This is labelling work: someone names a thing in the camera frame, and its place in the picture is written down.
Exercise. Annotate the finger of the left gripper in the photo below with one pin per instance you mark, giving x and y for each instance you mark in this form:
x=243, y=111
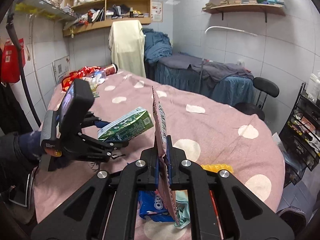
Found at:
x=95, y=145
x=92, y=120

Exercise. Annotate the black round stool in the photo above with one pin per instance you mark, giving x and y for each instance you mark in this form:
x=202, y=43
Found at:
x=266, y=88

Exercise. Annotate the wall poster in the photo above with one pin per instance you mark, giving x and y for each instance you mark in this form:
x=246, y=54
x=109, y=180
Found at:
x=156, y=11

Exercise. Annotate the black trash bin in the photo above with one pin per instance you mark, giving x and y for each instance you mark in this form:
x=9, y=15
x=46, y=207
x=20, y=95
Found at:
x=294, y=217

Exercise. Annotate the red snack bag pile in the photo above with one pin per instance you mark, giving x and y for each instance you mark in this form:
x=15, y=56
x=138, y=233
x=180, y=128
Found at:
x=92, y=75

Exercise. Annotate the massage bed blue cover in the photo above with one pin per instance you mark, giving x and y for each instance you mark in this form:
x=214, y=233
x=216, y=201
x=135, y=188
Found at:
x=222, y=82

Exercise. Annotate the left hand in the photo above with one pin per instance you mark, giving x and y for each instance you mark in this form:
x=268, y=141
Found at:
x=53, y=152

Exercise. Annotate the orange foam fruit net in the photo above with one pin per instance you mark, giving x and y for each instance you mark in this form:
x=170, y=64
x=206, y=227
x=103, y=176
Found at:
x=216, y=214

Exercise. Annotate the yellow foam fruit net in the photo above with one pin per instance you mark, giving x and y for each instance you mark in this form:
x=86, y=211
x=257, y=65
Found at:
x=217, y=167

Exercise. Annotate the pink polka dot blanket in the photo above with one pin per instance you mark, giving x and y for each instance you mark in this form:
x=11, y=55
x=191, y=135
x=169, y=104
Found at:
x=209, y=132

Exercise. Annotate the red paper bag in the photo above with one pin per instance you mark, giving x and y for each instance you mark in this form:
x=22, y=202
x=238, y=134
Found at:
x=10, y=71

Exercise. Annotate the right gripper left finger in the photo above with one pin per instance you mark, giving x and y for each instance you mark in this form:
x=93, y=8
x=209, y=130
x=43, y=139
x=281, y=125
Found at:
x=105, y=207

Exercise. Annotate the red chips can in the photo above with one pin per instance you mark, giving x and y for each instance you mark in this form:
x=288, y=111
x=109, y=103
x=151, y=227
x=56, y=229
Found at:
x=110, y=69

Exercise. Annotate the teal cloth rag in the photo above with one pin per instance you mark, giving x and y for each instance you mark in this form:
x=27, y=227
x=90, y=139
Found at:
x=183, y=213

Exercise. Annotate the green drink carton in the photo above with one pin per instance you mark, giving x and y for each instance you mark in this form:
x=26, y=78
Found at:
x=127, y=127

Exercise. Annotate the black mesh trolley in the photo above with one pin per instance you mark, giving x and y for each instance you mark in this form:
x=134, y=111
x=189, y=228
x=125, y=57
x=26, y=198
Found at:
x=300, y=137

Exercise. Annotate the cream cloth covered chair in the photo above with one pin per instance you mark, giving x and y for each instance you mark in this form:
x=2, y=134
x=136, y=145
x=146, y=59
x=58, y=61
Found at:
x=126, y=43

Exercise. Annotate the lower wooden wall shelf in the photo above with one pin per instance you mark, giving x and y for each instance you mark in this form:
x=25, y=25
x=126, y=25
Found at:
x=226, y=6

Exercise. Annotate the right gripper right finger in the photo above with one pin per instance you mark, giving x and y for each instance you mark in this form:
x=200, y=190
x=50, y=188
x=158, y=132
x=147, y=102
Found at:
x=242, y=214

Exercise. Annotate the pink snack packet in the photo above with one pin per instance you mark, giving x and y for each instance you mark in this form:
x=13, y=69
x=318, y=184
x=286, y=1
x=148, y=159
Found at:
x=168, y=197

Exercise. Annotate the wooden cubby shelf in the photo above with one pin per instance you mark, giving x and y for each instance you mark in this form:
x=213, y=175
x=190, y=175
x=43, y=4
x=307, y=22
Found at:
x=96, y=14

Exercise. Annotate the blue oreo packet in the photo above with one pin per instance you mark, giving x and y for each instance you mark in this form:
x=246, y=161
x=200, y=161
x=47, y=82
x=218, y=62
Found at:
x=151, y=206

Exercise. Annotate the blue bedding pile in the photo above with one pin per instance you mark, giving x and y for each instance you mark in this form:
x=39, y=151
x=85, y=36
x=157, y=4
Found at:
x=157, y=45

